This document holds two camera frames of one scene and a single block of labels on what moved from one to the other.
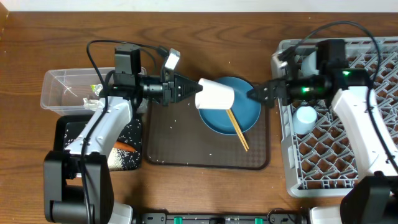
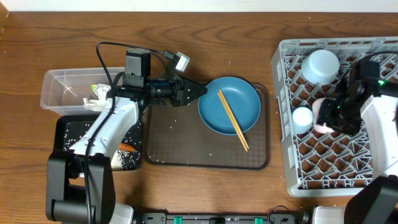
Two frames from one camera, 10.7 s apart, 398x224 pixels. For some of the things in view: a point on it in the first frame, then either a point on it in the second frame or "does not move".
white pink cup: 214,96 → 322,129
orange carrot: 124,146 does not move
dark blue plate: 246,109 does not move
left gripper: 170,91 does not move
